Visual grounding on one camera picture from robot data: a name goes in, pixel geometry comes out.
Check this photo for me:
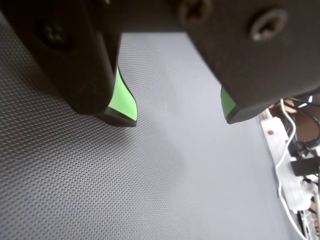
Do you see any white power strip red switch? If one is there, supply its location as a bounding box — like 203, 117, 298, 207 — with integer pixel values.
259, 116, 313, 214

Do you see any black power adapter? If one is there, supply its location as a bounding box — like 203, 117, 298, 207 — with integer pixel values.
289, 158, 320, 177

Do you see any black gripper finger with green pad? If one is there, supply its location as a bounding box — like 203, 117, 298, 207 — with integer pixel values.
0, 0, 138, 129
174, 0, 320, 125

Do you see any black cable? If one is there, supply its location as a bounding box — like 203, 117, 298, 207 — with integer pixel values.
291, 96, 320, 147

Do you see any white cable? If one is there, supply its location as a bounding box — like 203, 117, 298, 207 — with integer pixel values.
274, 98, 306, 240

